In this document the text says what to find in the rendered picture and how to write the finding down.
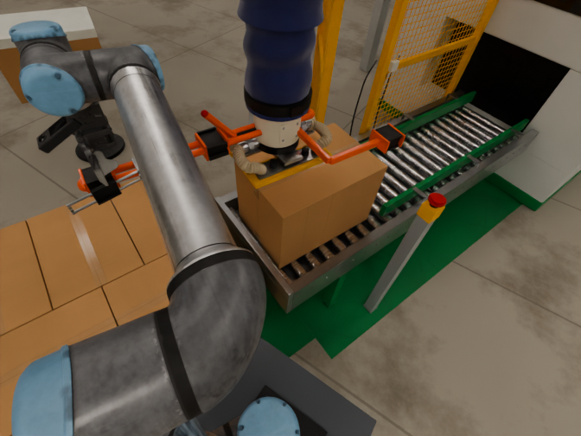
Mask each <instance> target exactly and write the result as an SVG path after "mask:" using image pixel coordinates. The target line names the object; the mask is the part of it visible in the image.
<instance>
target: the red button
mask: <svg viewBox="0 0 581 436"><path fill-rule="evenodd" d="M428 202H429V204H430V206H431V207H432V208H441V207H443V206H444V205H445V204H446V202H447V201H446V198H445V197H444V196H443V195H441V194H439V193H431V194H429V196H428Z"/></svg>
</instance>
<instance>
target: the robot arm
mask: <svg viewBox="0 0 581 436"><path fill-rule="evenodd" d="M9 34H10V37H11V41H12V42H14V43H15V45H16V48H17V49H18V51H19V53H20V74H19V82H20V85H21V88H22V92H23V94H24V96H25V98H26V99H27V101H28V102H29V103H30V104H31V105H32V106H34V107H35V108H36V109H38V110H40V111H41V112H45V113H46V114H49V115H53V116H60V117H61V118H60V119H58V120H57V121H56V122H55V123H53V124H52V125H51V126H50V127H49V128H48V129H47V130H46V131H44V132H43V133H42V134H41V135H40V136H38V137H37V138H36V140H37V144H38V149H39V150H41V151H43V152H45V153H49V152H50V151H52V150H53V149H54V148H55V147H57V146H58V145H59V144H61V143H62V142H63V141H64V140H65V139H67V138H68V137H69V136H70V135H72V134H73V135H74V137H75V139H76V141H77V143H78V144H79V146H80V148H81V150H82V151H84V153H85V155H86V158H87V160H88V161H89V163H90V165H91V166H92V168H93V171H94V172H95V174H96V176H97V178H98V179H99V181H100V182H101V183H103V184H104V185H105V186H108V183H107V181H106V179H105V175H107V174H108V173H110V172H112V171H113V170H115V169H116V168H117V167H118V162H117V161H116V160H112V159H107V158H105V156H104V154H103V152H102V151H94V150H95V149H98V148H105V147H107V146H108V148H109V147H113V146H115V145H117V142H116V140H115V138H114V135H113V132H112V128H111V127H110V126H109V124H108V120H107V118H106V116H105V115H104V113H103V111H102V109H101V107H100V105H99V101H103V100H109V99H115V101H116V104H117V107H118V111H119V114H120V117H121V119H122V121H123V124H124V128H125V131H126V134H127V137H128V139H129V142H130V145H131V149H132V151H133V154H134V157H135V159H136V162H137V167H138V169H139V172H140V175H141V177H142V180H143V183H144V187H145V189H146V192H147V195H148V197H149V200H150V205H151V207H152V210H153V213H154V216H155V218H156V223H157V225H158V227H159V230H160V233H161V236H162V238H163V243H164V245H165V248H166V251H167V254H168V256H169V261H170V264H171V265H172V268H173V271H174V274H173V276H172V277H171V279H170V280H169V283H168V284H167V287H166V292H167V296H168V299H169V305H168V307H165V308H163V309H161V310H159V311H154V312H152V313H150V314H147V315H145V316H142V317H139V318H137V319H134V320H132V321H130V322H128V323H125V324H121V325H119V326H117V327H115V328H112V329H110V330H107V331H104V332H102V333H99V334H98V335H95V336H93V337H89V338H87V339H85V340H82V341H80V342H77V343H74V344H72V345H69V346H68V345H67V344H66V345H63V346H61V348H60V349H59V350H57V351H55V352H53V353H51V354H49V355H46V356H44V357H42V358H39V359H37V360H35V361H33V362H32V363H31V364H30V365H29V366H28V367H27V368H26V369H25V370H24V371H23V372H22V374H21V375H20V377H19V379H18V381H17V384H16V388H15V392H14V396H13V401H12V411H11V430H12V436H300V428H299V424H298V420H297V417H296V415H295V413H294V411H293V410H292V408H291V407H290V406H289V405H288V404H287V403H286V402H284V401H282V400H280V399H279V398H276V397H263V398H260V399H257V400H255V401H254V402H253V403H251V404H250V405H249V406H248V407H247V408H246V409H245V411H244V412H243V414H242V415H240V416H238V417H236V418H235V419H233V420H230V421H229V422H227V423H226V424H224V425H223V426H220V427H218V428H217V429H215V430H213V431H212V432H208V431H204V429H203V428H202V426H201V424H200V422H199V421H198V419H197V418H196V416H198V415H200V414H204V413H205V412H207V411H208V410H210V409H212V408H213V407H215V406H216V405H217V404H219V403H220V402H221V401H222V400H223V399H224V398H225V397H226V396H227V395H228V394H229V393H230V392H231V391H232V390H233V388H234V387H235V386H236V385H237V383H238V382H239V380H240V379H241V377H242V376H243V374H244V373H245V372H246V369H247V367H248V365H249V363H250V361H251V360H252V358H253V355H254V353H255V350H256V348H257V346H258V343H259V339H260V336H261V333H262V329H263V326H264V321H265V311H266V287H265V278H264V275H263V272H262V270H261V268H260V266H259V263H258V262H257V260H256V258H255V256H254V254H253V253H252V252H251V251H250V250H247V249H245V248H241V247H237V246H236V244H235V242H234V240H233V237H232V235H231V233H230V231H229V229H228V227H227V225H226V223H225V221H224V219H223V216H222V214H221V212H220V210H219V208H218V206H217V204H216V202H215V200H214V197H213V195H212V193H211V191H210V189H209V187H208V185H207V183H206V181H205V179H204V177H203V175H202V173H201V170H200V168H199V166H198V164H197V162H196V161H195V158H194V155H193V153H192V151H191V150H190V148H189V146H188V143H187V141H186V139H185V137H184V135H183V133H182V130H181V128H180V126H179V125H178V123H177V121H176V118H175V115H174V113H173V112H172V110H171V108H170V106H169V103H168V101H167V100H166V98H165V96H164V93H163V90H164V88H165V83H164V78H163V71H162V69H161V66H160V63H159V61H158V59H157V57H156V54H155V52H154V51H153V49H152V48H151V47H150V46H148V45H137V44H131V45H130V46H123V47H115V48H100V49H91V50H84V51H83V50H81V51H73V50H72V48H71V46H70V44H69V42H68V39H67V34H66V33H64V31H63V29H62V27H61V26H60V24H59V23H57V22H52V21H44V20H40V21H30V22H22V23H19V24H17V25H14V26H13V27H11V28H10V30H9ZM105 118H106V119H105ZM106 140H107V141H106ZM94 155H95V156H96V158H97V159H98V161H99V163H98V162H97V160H96V158H95V156H94Z"/></svg>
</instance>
